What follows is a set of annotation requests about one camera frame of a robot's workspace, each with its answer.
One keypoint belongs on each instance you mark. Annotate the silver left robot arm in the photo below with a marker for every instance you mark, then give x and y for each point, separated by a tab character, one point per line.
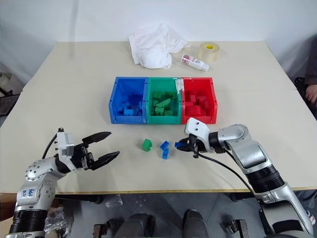
37	173

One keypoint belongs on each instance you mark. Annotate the bystander bare hand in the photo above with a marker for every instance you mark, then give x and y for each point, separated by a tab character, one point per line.
312	93

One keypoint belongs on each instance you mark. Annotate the small clear plastic bag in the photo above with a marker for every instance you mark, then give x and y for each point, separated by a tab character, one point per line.
114	200

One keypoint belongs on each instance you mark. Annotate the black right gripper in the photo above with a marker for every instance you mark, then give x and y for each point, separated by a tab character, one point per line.
196	145

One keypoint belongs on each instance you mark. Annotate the large clear plastic bag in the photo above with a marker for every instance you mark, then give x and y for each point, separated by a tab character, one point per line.
58	220

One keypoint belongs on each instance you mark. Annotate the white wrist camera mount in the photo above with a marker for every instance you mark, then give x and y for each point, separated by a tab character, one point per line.
198	129
65	143

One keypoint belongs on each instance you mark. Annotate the large red toy block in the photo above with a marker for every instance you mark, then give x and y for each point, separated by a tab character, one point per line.
195	111

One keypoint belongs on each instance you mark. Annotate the clear packing tape roll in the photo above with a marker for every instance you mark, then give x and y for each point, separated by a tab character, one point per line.
209	52

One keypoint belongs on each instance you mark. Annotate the green wedge toy block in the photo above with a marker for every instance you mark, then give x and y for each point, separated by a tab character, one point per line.
163	102

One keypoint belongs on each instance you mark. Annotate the small blue toy block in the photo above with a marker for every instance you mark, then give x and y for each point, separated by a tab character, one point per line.
178	144

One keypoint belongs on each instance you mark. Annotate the small white spray bottle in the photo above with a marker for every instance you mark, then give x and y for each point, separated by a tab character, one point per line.
194	62

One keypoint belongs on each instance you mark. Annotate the black chair armrest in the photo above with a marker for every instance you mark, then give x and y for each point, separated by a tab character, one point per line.
300	84

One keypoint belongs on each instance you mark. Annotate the black chair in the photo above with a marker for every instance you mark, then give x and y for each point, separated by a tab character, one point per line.
7	99

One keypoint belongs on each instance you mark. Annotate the white tape label strip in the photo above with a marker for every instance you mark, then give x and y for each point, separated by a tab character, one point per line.
178	85

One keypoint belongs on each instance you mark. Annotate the black table frame bar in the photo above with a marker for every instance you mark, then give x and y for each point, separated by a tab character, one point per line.
79	198

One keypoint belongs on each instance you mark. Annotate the bystander grey sleeved arm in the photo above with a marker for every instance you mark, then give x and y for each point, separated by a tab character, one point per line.
312	64

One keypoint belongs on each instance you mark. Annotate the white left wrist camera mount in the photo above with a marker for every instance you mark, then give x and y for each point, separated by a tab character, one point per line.
65	143

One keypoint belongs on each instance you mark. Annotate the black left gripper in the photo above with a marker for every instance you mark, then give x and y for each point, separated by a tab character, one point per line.
83	157

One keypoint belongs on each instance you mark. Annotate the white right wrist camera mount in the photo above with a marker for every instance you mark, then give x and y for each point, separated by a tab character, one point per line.
198	129

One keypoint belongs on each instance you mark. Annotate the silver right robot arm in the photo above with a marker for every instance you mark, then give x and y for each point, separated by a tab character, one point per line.
255	156

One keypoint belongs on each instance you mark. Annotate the green plastic bin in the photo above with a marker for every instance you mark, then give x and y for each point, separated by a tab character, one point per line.
162	99

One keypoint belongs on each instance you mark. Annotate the blue plastic bin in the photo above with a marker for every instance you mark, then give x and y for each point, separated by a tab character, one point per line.
128	99

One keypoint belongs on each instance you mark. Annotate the dark rounded shape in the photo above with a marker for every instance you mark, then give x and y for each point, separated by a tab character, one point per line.
195	224
136	226

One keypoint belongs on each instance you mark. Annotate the white crumpled cloth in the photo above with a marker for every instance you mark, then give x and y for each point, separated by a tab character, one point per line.
156	44

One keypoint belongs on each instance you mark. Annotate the red plastic bin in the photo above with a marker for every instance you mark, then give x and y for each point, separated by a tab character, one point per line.
199	99

